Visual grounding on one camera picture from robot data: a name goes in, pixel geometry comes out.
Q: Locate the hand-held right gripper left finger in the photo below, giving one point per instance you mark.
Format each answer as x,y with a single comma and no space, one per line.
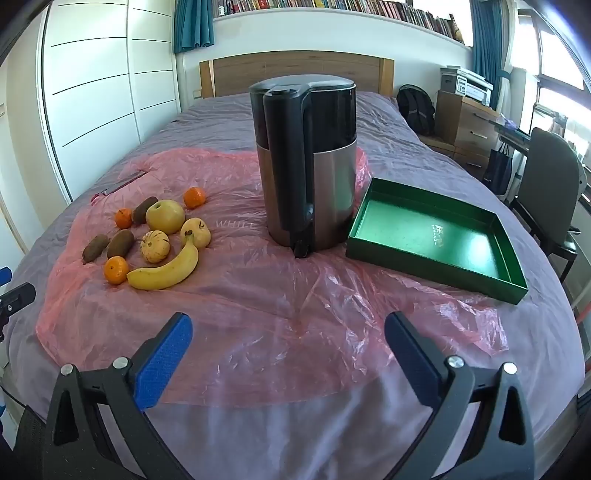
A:
166,360

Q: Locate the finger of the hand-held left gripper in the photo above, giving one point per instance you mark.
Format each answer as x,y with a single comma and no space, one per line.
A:
4,274
18,297

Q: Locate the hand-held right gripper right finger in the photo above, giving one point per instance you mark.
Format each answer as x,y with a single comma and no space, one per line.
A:
411,360

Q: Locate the yellow banana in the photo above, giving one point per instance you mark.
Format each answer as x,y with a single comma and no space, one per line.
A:
171,272

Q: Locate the brown kiwi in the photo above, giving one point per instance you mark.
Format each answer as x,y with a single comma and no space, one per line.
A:
144,210
120,243
95,249

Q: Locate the orange mandarin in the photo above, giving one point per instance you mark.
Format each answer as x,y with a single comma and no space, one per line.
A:
116,270
123,218
194,197

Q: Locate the striped yellow round fruit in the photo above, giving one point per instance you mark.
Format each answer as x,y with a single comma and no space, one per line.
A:
154,247

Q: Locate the green cardboard tray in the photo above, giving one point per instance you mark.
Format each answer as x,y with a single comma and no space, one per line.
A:
438,244

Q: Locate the small yellow apple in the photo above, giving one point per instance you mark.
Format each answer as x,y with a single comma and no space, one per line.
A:
198,233

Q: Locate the large yellow apple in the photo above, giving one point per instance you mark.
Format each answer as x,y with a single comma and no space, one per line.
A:
165,217

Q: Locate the pink plastic sheet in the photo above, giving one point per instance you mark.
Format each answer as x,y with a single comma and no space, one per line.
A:
258,300

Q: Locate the thin grey red stick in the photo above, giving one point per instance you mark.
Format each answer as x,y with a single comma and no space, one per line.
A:
125,181

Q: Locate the black and steel electric kettle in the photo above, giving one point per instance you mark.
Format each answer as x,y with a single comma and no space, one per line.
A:
332,184

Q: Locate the white wardrobe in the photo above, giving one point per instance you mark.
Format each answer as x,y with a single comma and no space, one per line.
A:
92,92

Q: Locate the dark tote bag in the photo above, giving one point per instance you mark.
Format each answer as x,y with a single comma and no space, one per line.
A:
497,168

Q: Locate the low wooden nightstand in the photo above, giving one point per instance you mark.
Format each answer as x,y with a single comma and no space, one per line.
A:
438,144

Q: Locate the grey chair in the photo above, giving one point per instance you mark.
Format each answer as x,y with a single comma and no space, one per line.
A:
549,175

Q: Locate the wooden dresser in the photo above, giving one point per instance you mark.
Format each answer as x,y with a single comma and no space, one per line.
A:
466,129

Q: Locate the black backpack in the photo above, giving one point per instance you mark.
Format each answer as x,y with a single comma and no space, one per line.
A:
415,110

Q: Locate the glass desk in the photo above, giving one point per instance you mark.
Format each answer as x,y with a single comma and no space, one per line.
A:
512,129

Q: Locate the white printer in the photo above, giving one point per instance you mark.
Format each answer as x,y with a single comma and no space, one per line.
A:
466,85

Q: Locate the wooden headboard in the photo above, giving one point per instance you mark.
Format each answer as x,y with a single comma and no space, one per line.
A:
295,69

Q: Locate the teal curtain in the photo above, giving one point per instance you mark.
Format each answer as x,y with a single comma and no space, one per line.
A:
487,41
194,23

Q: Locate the window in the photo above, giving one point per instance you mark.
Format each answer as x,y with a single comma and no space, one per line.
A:
554,55

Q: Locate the row of books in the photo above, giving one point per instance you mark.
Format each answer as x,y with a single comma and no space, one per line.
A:
346,7

